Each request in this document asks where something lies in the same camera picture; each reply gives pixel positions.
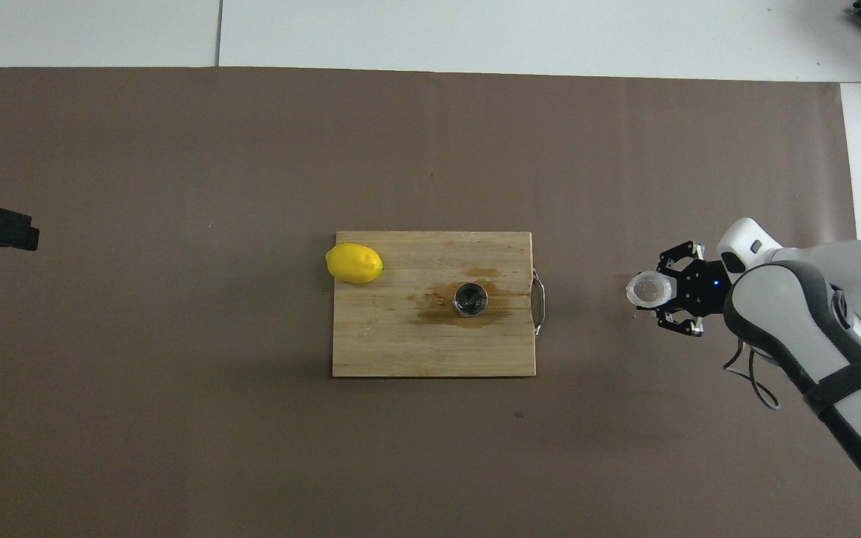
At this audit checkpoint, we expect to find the yellow lemon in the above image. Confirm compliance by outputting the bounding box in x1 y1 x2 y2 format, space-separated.
325 241 385 285

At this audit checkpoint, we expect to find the wooden cutting board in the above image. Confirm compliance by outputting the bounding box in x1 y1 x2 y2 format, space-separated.
332 230 548 378

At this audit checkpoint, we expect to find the brown paper table mat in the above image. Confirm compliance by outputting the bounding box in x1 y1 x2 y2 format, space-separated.
0 66 861 538

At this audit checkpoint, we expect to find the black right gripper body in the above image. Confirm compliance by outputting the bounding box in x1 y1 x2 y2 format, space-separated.
672 257 732 320

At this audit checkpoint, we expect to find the steel double jigger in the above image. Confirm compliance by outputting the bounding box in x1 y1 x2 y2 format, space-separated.
452 282 490 319

